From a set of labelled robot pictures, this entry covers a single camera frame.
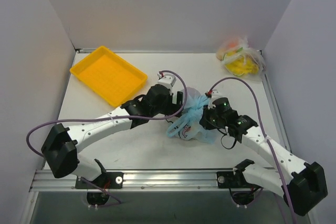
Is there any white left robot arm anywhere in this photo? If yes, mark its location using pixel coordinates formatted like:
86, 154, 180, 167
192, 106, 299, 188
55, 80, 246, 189
41, 84, 184, 188

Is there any aluminium front rail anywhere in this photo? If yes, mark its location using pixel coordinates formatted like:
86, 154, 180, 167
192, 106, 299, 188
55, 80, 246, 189
30, 169, 249, 192

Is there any clear bag of yellow fruit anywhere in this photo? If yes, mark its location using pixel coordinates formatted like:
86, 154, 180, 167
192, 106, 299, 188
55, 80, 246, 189
216, 36, 266, 80

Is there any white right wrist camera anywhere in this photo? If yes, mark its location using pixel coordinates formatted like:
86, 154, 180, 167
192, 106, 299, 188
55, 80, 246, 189
205, 90, 224, 109

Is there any yellow plastic tray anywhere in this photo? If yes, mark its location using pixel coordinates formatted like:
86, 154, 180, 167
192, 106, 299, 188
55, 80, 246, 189
70, 46, 148, 107

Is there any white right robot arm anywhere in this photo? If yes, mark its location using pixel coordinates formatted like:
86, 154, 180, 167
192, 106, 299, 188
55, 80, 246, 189
200, 97, 328, 216

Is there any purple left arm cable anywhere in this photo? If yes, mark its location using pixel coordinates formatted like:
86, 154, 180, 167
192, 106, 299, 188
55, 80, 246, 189
26, 70, 187, 205

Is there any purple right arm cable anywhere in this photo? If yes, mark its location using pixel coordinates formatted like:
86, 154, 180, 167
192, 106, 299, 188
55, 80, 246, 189
208, 77, 299, 224

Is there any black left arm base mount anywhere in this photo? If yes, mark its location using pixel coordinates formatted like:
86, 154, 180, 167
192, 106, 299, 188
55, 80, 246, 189
75, 158, 124, 190

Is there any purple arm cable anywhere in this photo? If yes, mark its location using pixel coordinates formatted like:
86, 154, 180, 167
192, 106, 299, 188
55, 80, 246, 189
208, 77, 299, 224
26, 70, 187, 205

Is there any light blue printed plastic bag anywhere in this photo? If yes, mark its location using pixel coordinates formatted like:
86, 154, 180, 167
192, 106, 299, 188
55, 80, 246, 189
166, 87, 216, 144

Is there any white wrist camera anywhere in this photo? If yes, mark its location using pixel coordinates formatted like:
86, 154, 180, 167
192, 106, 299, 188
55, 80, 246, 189
157, 72, 176, 92
205, 90, 224, 109

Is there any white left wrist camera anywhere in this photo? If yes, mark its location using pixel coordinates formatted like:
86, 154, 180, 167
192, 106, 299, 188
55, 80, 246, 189
157, 72, 176, 92

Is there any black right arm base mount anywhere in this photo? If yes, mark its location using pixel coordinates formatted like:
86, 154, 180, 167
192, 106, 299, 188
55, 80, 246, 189
216, 159, 260, 189

